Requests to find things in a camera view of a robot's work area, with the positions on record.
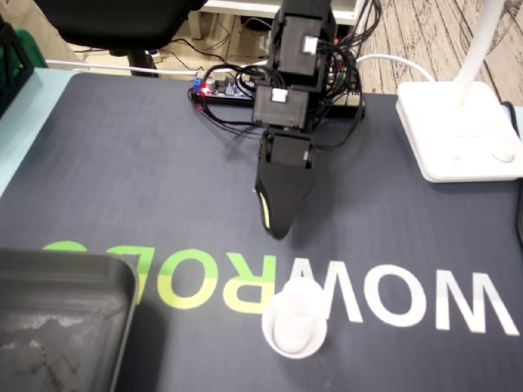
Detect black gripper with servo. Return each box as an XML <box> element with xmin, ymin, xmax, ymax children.
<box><xmin>253</xmin><ymin>132</ymin><xmax>319</xmax><ymax>241</ymax></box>

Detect white round base cup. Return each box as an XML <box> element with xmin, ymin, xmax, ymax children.
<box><xmin>261</xmin><ymin>290</ymin><xmax>329</xmax><ymax>359</ymax></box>

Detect blue circuit board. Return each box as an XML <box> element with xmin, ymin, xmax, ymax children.
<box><xmin>191</xmin><ymin>72</ymin><xmax>259</xmax><ymax>108</ymax></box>

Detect dark grey WOWROBO mat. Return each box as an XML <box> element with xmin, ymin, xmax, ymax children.
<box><xmin>0</xmin><ymin>72</ymin><xmax>523</xmax><ymax>392</ymax></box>

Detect white lamp base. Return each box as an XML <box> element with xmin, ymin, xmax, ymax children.
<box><xmin>395</xmin><ymin>0</ymin><xmax>523</xmax><ymax>184</ymax></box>

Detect white shelf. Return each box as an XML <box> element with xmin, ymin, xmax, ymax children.
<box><xmin>199</xmin><ymin>0</ymin><xmax>363</xmax><ymax>26</ymax></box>

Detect black office chair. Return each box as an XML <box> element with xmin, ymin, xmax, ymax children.
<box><xmin>34</xmin><ymin>0</ymin><xmax>212</xmax><ymax>78</ymax></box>

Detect black plastic tray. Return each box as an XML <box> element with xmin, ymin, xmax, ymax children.
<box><xmin>0</xmin><ymin>247</ymin><xmax>139</xmax><ymax>392</ymax></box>

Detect green box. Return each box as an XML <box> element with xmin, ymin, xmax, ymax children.
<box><xmin>11</xmin><ymin>29</ymin><xmax>47</xmax><ymax>69</ymax></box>

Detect thin black board wires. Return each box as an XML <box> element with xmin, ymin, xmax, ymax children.
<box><xmin>190</xmin><ymin>65</ymin><xmax>270</xmax><ymax>136</ymax></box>

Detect controller board with coloured wires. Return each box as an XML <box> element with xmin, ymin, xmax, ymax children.
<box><xmin>326</xmin><ymin>38</ymin><xmax>365</xmax><ymax>109</ymax></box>

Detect white cable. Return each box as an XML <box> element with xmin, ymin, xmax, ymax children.
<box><xmin>44</xmin><ymin>54</ymin><xmax>435</xmax><ymax>82</ymax></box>

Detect black frame stand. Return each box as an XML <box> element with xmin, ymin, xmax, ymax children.
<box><xmin>0</xmin><ymin>14</ymin><xmax>34</xmax><ymax>118</ymax></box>

